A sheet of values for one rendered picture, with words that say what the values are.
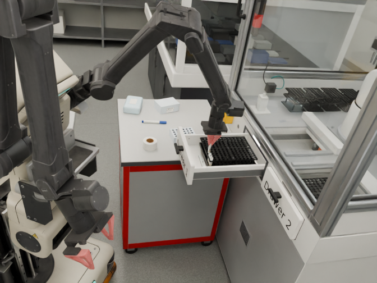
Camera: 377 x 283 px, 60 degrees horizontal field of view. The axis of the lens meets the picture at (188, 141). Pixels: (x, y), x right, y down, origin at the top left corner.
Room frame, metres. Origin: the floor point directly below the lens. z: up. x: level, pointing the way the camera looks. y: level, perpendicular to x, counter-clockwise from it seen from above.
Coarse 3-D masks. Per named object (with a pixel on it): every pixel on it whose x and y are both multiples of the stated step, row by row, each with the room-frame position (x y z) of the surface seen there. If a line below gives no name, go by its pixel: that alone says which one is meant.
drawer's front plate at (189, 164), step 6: (180, 126) 1.29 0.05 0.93; (180, 132) 1.24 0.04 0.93; (180, 138) 1.22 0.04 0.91; (180, 144) 1.21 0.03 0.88; (186, 144) 1.15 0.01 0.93; (186, 150) 1.11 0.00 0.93; (180, 156) 1.18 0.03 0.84; (186, 156) 1.09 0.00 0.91; (186, 162) 1.08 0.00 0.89; (192, 162) 1.03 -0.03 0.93; (186, 168) 1.06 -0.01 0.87; (192, 168) 1.02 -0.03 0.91; (192, 174) 1.02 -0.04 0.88; (186, 180) 1.04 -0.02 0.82
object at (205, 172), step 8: (192, 136) 1.28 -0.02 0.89; (200, 136) 1.29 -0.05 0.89; (224, 136) 1.33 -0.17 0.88; (248, 136) 1.36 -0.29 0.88; (192, 144) 1.28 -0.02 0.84; (192, 152) 1.23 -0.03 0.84; (200, 152) 1.23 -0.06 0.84; (256, 152) 1.25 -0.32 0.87; (256, 160) 1.23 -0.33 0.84; (264, 160) 1.17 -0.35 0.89; (200, 168) 1.05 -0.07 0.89; (208, 168) 1.06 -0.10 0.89; (216, 168) 1.07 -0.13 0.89; (224, 168) 1.08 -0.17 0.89; (232, 168) 1.09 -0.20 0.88; (240, 168) 1.10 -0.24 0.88; (248, 168) 1.11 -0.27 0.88; (256, 168) 1.12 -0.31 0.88; (200, 176) 1.05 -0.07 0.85; (208, 176) 1.05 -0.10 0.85; (216, 176) 1.06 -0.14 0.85; (224, 176) 1.08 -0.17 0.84; (232, 176) 1.09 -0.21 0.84; (240, 176) 1.10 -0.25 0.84; (248, 176) 1.11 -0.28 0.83
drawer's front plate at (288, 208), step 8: (264, 176) 1.07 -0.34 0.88; (272, 176) 1.02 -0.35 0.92; (264, 184) 1.06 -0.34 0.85; (272, 184) 1.01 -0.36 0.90; (280, 184) 0.98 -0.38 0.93; (264, 192) 1.04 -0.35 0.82; (280, 192) 0.95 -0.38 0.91; (280, 200) 0.93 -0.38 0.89; (288, 200) 0.89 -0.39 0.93; (280, 208) 0.91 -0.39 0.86; (288, 208) 0.87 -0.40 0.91; (296, 208) 0.86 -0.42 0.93; (280, 216) 0.90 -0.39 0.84; (288, 216) 0.86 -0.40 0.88; (296, 216) 0.82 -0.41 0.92; (288, 224) 0.84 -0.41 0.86; (296, 224) 0.81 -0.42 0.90; (288, 232) 0.83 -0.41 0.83; (296, 232) 0.80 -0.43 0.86
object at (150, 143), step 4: (144, 140) 1.31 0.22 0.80; (148, 140) 1.34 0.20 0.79; (152, 140) 1.34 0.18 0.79; (156, 140) 1.33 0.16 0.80; (144, 144) 1.30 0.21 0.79; (148, 144) 1.29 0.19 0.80; (152, 144) 1.29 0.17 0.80; (156, 144) 1.31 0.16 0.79; (144, 148) 1.29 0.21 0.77; (148, 148) 1.29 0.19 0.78; (152, 148) 1.29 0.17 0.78
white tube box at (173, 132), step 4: (184, 128) 1.48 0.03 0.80; (188, 128) 1.49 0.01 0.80; (172, 132) 1.43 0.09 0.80; (176, 132) 1.43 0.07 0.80; (184, 132) 1.45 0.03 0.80; (188, 132) 1.45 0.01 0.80; (192, 132) 1.46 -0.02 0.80; (172, 136) 1.41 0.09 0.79; (176, 136) 1.40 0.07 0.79; (172, 140) 1.40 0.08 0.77
